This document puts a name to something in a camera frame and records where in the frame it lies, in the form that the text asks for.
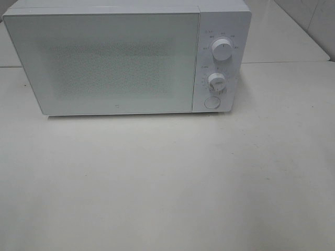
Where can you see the white microwave oven body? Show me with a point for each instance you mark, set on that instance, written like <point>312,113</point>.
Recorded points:
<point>217,19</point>

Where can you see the white microwave knob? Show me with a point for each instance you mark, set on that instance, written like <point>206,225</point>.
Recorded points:
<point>216,82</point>
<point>222,49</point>

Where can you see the round white door button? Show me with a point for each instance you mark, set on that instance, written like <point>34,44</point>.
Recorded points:
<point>212,103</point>

